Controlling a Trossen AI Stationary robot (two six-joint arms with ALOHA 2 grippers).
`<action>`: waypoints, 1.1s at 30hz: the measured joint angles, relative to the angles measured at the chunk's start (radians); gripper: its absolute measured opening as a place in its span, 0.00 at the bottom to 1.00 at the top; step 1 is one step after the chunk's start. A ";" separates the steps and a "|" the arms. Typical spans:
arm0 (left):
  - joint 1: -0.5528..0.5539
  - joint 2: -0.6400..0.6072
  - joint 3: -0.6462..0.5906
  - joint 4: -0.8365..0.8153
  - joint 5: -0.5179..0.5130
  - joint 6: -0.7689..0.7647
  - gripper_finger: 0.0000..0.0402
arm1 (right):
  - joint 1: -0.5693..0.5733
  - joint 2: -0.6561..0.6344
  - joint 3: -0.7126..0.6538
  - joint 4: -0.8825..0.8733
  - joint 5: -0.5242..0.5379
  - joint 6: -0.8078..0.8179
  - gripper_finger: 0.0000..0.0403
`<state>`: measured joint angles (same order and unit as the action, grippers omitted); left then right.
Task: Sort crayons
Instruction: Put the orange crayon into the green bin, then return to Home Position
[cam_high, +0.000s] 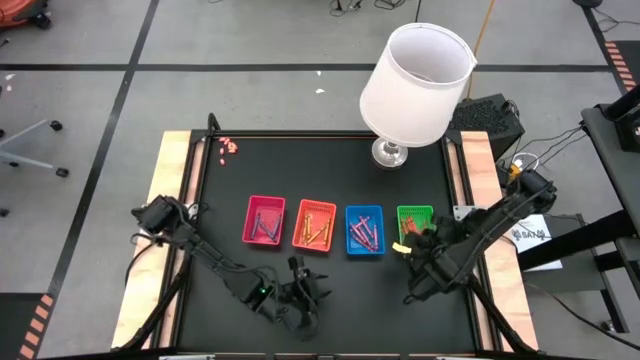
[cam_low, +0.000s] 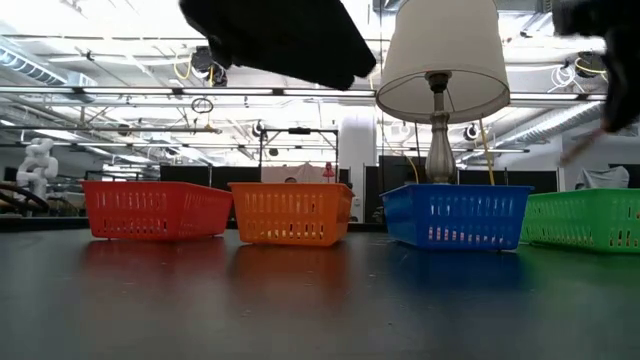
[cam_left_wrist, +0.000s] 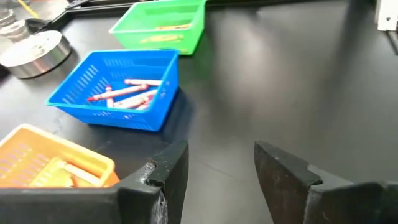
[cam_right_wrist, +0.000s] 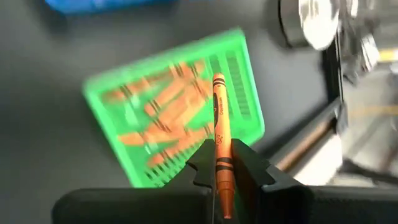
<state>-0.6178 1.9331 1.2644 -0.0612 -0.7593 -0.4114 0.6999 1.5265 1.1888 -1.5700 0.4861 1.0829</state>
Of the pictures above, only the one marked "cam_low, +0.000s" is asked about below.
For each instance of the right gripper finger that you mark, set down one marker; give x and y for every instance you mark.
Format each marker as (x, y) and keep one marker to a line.
(625, 80)

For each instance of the long ceiling light bar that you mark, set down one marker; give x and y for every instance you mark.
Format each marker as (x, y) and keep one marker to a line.
(150, 91)
(550, 96)

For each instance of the black partition panel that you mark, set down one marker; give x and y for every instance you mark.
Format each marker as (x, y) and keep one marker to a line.
(632, 175)
(525, 177)
(185, 175)

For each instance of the grey cloth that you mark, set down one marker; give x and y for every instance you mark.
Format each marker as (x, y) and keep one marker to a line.
(605, 177)

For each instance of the green plastic basket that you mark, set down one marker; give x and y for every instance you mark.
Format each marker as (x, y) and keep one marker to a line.
(575, 197)

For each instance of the white cloth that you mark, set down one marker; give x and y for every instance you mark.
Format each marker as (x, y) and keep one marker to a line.
(305, 172)

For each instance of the small red hanging object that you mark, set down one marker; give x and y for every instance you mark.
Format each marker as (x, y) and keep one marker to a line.
(328, 172)

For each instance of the white shade table lamp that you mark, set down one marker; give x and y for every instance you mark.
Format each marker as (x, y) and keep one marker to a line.
(440, 45)

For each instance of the orange plastic basket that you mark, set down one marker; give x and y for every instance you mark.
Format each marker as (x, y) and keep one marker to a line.
(290, 192)

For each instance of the blue plastic basket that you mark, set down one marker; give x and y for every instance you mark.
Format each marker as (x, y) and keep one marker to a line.
(450, 195)

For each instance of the red-pink plastic basket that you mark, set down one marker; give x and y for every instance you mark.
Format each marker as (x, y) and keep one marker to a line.
(125, 187)

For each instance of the white robot figure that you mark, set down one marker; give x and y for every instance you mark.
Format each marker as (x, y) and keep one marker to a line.
(37, 160)

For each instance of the silver ceiling duct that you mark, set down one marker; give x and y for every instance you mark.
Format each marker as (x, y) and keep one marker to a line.
(550, 125)

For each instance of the black metal frame stand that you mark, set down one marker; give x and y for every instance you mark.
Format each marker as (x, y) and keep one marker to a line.
(300, 130)

